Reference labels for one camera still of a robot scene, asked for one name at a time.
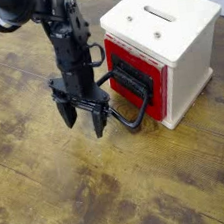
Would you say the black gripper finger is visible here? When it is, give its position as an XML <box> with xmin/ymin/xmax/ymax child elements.
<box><xmin>92</xmin><ymin>104</ymin><xmax>110</xmax><ymax>138</ymax></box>
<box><xmin>56</xmin><ymin>100</ymin><xmax>77</xmax><ymax>129</ymax></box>

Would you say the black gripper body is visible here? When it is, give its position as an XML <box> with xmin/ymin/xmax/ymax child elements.
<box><xmin>47</xmin><ymin>22</ymin><xmax>109</xmax><ymax>111</ymax></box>

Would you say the black metal drawer handle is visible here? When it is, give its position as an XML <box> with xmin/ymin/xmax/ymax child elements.
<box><xmin>91</xmin><ymin>48</ymin><xmax>161</xmax><ymax>135</ymax></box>

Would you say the red wooden drawer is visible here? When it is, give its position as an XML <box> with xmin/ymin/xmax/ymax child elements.
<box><xmin>104</xmin><ymin>34</ymin><xmax>168</xmax><ymax>122</ymax></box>

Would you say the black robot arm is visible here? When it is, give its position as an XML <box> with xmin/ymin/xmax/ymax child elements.
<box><xmin>0</xmin><ymin>0</ymin><xmax>109</xmax><ymax>137</ymax></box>

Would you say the white wooden box cabinet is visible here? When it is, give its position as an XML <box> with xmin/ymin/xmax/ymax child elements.
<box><xmin>100</xmin><ymin>0</ymin><xmax>221</xmax><ymax>129</ymax></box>

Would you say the black cable loop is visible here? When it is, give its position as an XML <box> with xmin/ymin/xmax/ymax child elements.
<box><xmin>83</xmin><ymin>41</ymin><xmax>107</xmax><ymax>69</ymax></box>

